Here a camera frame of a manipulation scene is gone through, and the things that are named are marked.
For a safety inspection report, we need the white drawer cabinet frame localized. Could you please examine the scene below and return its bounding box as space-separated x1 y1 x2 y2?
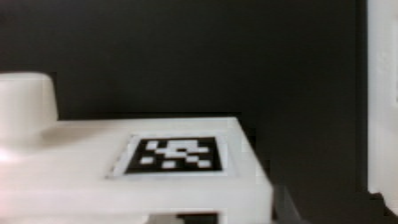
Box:
364 0 398 195

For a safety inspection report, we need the white drawer box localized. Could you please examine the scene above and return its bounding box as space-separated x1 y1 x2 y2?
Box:
0 72 274 224

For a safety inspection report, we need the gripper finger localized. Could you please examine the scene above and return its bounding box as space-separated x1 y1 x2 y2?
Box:
176 213 219 224

